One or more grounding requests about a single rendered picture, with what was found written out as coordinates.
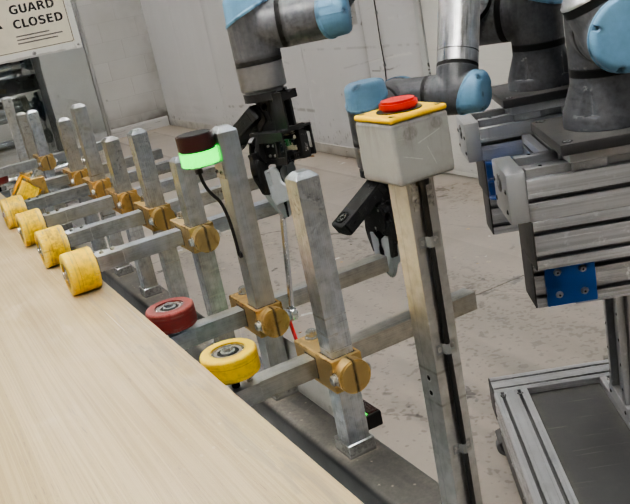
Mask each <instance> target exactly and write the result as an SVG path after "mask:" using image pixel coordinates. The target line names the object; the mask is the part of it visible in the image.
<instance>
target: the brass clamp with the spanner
mask: <svg viewBox="0 0 630 504"><path fill-rule="evenodd" d="M229 300H230V304H231V308H232V307H235V306H239V307H240V308H242V309H244V312H245V316H246V321H247V326H245V328H246V329H248V330H249V331H251V332H252V333H254V334H255V335H257V336H258V337H260V338H264V337H267V336H269V337H272V338H277V337H279V336H282V335H283V334H284V333H285V332H286V331H287V329H288V327H289V324H290V318H289V315H288V313H287V312H286V311H285V310H283V307H282V303H281V301H279V300H277V299H275V302H274V303H271V304H268V305H266V306H263V307H260V308H258V309H257V308H255V307H253V306H252V305H250V304H249V303H248V299H247V294H245V295H239V294H238V292H237V293H234V294H232V295H229Z"/></svg>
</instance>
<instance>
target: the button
mask: <svg viewBox="0 0 630 504"><path fill-rule="evenodd" d="M417 103H418V100H417V97H414V95H401V96H396V97H391V98H387V99H384V100H382V101H380V103H379V104H378V106H379V110H381V111H382V112H384V113H390V112H398V111H403V110H407V109H411V108H413V107H415V106H416V104H417Z"/></svg>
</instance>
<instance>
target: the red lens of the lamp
mask: <svg viewBox="0 0 630 504"><path fill-rule="evenodd" d="M175 141H176V145H177V149H178V153H190V152H196V151H200V150H204V149H207V148H210V147H213V146H215V145H216V141H215V137H214V132H213V130H212V129H211V131H210V132H208V133H206V134H203V135H199V136H195V137H190V138H183V139H178V138H177V137H175Z"/></svg>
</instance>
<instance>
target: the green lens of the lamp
mask: <svg viewBox="0 0 630 504"><path fill-rule="evenodd" d="M179 157H180V161H181V165H182V168H183V169H193V168H199V167H204V166H207V165H211V164H213V163H216V162H218V161H219V160H220V158H219V154H218V150H217V145H215V147H214V148H212V149H210V150H207V151H203V152H199V153H195V154H188V155H181V154H180V153H179Z"/></svg>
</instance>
